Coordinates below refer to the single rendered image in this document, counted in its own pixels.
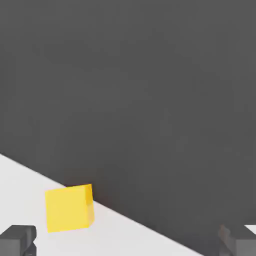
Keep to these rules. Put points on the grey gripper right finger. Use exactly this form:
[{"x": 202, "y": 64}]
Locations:
[{"x": 238, "y": 245}]

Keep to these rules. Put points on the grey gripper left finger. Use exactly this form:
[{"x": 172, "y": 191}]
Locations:
[{"x": 17, "y": 241}]

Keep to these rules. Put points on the small yellow cube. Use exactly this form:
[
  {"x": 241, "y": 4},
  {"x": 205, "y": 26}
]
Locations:
[{"x": 68, "y": 209}]

